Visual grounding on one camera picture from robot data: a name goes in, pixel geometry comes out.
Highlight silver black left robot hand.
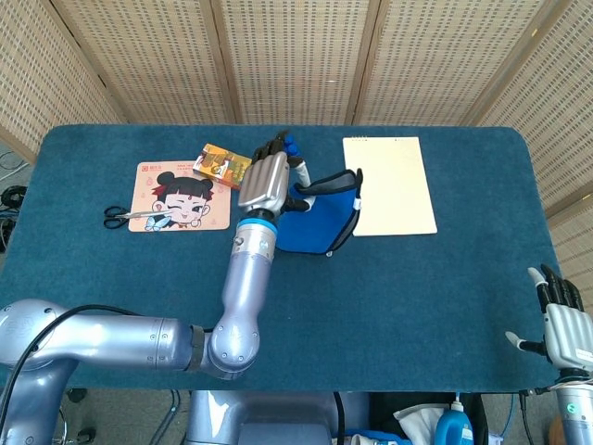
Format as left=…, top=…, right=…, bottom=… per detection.
left=236, top=130, right=316, bottom=219

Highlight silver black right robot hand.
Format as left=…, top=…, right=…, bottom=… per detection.
left=504, top=263, right=593, bottom=372

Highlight grey and blue cloth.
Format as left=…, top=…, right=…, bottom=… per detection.
left=276, top=168, right=365, bottom=257

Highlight blue toy building brick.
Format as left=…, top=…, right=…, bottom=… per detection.
left=283, top=132, right=302, bottom=161

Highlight colourful printed card box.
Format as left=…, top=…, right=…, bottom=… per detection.
left=192, top=143, right=254, bottom=191

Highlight cartoon girl mouse pad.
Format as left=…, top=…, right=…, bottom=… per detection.
left=127, top=160, right=233, bottom=234

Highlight woven bamboo folding screen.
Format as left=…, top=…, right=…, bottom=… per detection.
left=0, top=0, right=593, bottom=302

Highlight cream paper notepad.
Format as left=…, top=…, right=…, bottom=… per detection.
left=342, top=134, right=439, bottom=237

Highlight blue bottle with white cap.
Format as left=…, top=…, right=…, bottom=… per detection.
left=435, top=399, right=474, bottom=445

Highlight white crumpled cloth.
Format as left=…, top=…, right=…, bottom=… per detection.
left=393, top=402, right=450, bottom=439

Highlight silver-blue robot torso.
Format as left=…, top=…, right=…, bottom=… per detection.
left=184, top=389, right=372, bottom=445

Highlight chrome stool base with castors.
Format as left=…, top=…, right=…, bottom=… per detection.
left=55, top=388, right=96, bottom=445

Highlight black-handled scissors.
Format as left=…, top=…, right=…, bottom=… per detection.
left=103, top=205, right=172, bottom=230

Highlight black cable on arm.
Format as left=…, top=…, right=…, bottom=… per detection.
left=0, top=303, right=145, bottom=409

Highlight black hose on torso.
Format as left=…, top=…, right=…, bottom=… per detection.
left=333, top=391, right=347, bottom=444

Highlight black cable coil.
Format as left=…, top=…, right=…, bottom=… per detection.
left=0, top=184, right=29, bottom=210

